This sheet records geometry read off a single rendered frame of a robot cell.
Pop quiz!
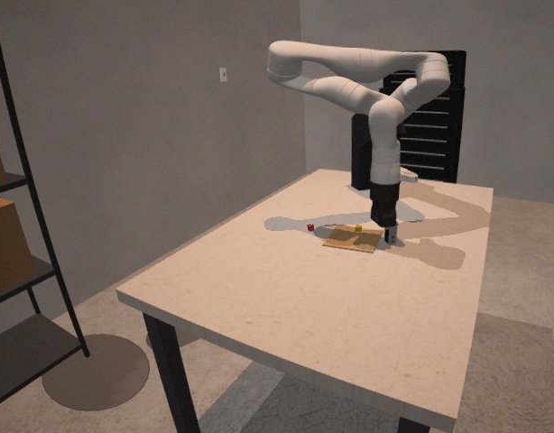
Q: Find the orange square mat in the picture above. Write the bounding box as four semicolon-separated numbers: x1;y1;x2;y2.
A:
323;225;383;253

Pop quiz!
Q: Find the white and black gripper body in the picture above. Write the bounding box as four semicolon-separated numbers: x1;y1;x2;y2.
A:
369;162;418;227

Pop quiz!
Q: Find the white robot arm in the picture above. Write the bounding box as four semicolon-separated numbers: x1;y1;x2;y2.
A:
268;41;450;165

